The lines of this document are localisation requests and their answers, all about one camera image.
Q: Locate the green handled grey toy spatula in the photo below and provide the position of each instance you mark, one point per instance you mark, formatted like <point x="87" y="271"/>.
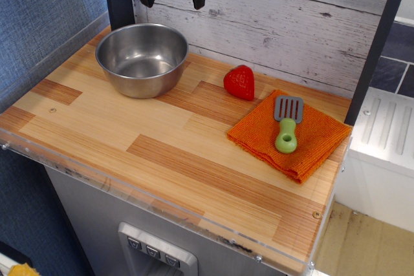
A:
<point x="288" y="112"/>

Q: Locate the orange folded towel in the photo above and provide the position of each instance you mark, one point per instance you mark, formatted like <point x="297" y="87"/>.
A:
<point x="318" y="135"/>

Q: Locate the stainless steel bowl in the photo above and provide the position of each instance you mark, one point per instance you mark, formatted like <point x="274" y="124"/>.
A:
<point x="143" y="60"/>

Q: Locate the red toy strawberry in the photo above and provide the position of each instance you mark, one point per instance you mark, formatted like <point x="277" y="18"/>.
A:
<point x="240" y="82"/>

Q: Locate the grey toy fridge cabinet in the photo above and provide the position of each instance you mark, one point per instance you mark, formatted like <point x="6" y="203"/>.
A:
<point x="95" y="217"/>

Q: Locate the silver dispenser button panel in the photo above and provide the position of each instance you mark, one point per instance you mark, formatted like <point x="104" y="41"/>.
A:
<point x="146" y="254"/>

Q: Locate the white toy sink unit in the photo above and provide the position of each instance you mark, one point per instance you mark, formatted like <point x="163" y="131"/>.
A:
<point x="377" y="173"/>

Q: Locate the clear acrylic edge guard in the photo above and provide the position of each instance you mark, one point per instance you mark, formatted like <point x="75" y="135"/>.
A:
<point x="211" y="188"/>

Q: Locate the yellow object at corner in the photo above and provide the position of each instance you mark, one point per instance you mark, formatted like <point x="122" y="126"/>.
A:
<point x="22" y="270"/>

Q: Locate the dark right frame post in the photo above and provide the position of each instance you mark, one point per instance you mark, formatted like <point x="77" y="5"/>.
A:
<point x="379" y="40"/>

